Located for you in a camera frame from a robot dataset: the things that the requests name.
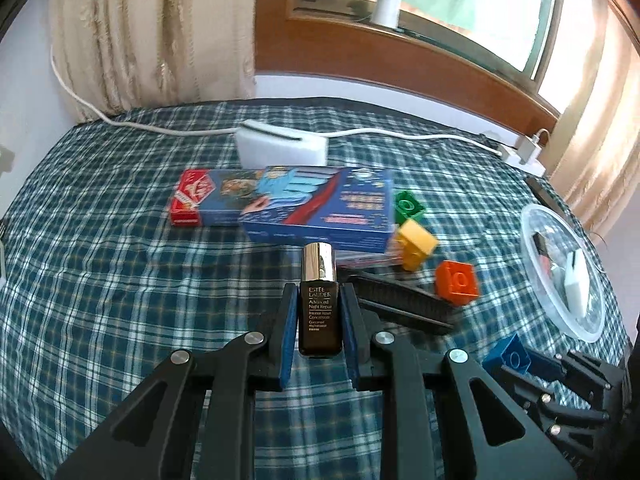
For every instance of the blue toy block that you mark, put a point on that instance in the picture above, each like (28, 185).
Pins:
(505, 355)

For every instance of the yellow toy block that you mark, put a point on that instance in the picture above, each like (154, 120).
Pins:
(415, 242)

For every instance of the wooden window frame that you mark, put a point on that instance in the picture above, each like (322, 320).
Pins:
(350, 55)

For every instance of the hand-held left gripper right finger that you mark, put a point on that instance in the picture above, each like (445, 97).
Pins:
(351, 355)

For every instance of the clear plastic bowl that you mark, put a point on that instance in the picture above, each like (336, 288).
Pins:
(595, 320)

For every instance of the black comb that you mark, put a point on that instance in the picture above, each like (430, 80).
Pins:
(400, 300)

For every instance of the blue glove box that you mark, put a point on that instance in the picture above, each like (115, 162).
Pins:
(320, 210)

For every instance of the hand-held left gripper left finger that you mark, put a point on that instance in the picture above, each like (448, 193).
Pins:
(286, 355)

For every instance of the orange toy block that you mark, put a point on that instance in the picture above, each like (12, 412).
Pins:
(455, 282)

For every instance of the white charger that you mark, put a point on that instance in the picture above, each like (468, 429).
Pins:
(529, 146)

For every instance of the green toy block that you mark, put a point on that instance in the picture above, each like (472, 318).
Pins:
(407, 207)

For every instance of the white sponge block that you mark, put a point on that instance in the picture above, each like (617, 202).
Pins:
(280, 147)

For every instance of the dark serum bottle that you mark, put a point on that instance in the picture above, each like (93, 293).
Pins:
(320, 320)

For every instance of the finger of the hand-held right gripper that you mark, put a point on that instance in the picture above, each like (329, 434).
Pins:
(535, 395)
(545, 365)

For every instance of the white item in bowl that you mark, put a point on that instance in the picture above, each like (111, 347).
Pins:
(575, 285)

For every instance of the clear pen case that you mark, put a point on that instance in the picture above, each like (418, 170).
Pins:
(365, 260)

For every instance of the small black item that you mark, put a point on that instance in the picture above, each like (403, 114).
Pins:
(541, 246)

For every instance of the red and blue flat box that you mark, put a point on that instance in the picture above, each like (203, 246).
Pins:
(192, 195)

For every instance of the white power strip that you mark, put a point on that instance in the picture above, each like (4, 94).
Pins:
(520, 157)

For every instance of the plaid desktop cloth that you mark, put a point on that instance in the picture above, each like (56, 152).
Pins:
(125, 260)

